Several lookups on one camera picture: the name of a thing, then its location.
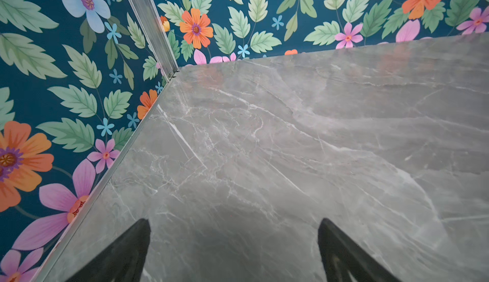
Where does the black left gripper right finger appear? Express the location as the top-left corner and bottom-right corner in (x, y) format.
(318, 218), (400, 282)

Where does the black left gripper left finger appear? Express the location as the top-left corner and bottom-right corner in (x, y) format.
(68, 218), (151, 282)

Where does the aluminium frame post left rear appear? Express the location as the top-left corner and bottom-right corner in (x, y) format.
(129, 0), (178, 82)

